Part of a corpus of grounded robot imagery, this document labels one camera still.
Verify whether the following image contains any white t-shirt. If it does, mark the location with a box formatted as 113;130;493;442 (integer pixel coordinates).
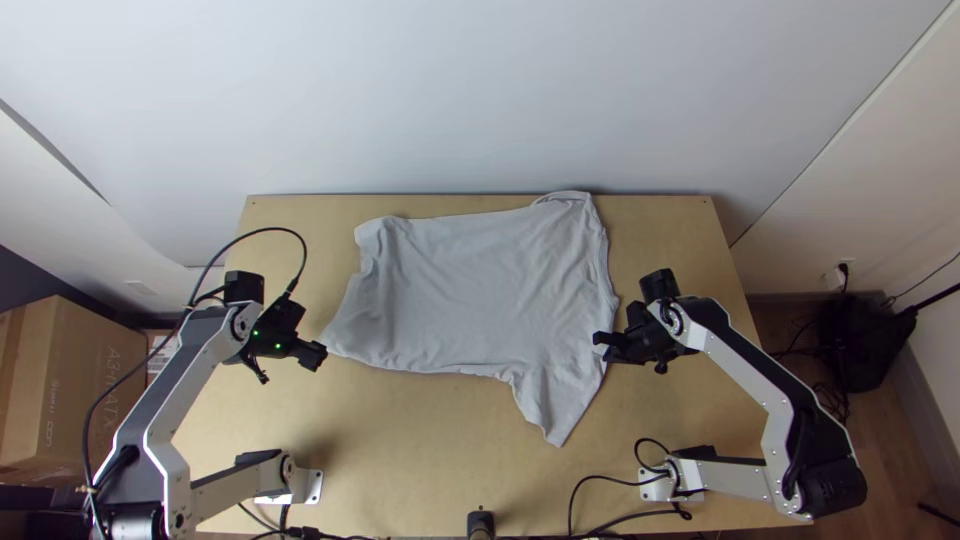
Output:
317;190;621;449

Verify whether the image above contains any black bag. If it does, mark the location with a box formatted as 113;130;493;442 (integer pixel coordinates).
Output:
815;293;919;394

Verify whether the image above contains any brown cardboard box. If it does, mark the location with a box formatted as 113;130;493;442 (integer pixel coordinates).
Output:
0;294;150;481

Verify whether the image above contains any black stand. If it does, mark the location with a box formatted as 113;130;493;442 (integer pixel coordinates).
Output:
909;281;960;313
917;500;960;528

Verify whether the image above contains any black cable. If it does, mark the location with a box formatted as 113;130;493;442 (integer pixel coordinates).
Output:
633;437;681;476
80;311;193;540
566;472;678;538
881;251;960;309
185;227;310;310

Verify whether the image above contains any white wall socket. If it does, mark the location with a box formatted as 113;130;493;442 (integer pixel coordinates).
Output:
823;258;858;292

